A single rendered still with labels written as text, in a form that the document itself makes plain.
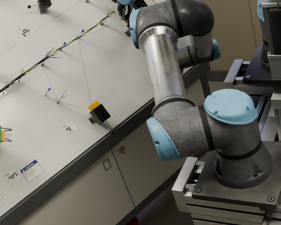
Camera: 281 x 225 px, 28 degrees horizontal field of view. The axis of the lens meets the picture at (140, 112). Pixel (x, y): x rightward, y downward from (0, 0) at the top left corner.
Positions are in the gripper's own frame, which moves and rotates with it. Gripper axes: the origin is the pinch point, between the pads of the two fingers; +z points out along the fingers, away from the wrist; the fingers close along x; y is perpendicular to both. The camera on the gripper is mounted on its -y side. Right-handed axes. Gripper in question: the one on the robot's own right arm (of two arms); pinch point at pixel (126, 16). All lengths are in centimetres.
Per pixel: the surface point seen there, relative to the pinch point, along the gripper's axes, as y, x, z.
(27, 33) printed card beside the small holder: 21.8, 34.4, -2.3
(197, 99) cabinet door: -36, -11, 40
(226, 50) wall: -8, -96, 113
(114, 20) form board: 5.1, 1.8, 5.4
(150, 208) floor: -40, 21, 112
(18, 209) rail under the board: -21, 84, 18
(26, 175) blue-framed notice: -15, 73, 15
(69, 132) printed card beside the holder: -14, 50, 14
